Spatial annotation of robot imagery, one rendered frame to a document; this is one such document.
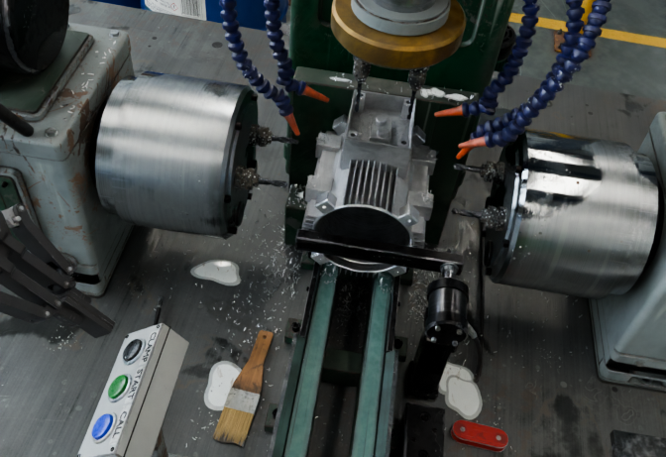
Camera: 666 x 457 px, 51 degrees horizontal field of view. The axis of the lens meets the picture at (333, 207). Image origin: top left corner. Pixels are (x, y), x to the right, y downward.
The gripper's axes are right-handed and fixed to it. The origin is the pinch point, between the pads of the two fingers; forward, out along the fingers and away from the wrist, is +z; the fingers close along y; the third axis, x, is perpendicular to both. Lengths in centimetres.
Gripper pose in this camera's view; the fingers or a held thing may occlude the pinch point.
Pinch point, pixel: (82, 314)
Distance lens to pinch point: 86.5
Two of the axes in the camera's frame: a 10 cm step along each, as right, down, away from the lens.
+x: -8.1, 3.0, 5.0
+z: 5.7, 6.2, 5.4
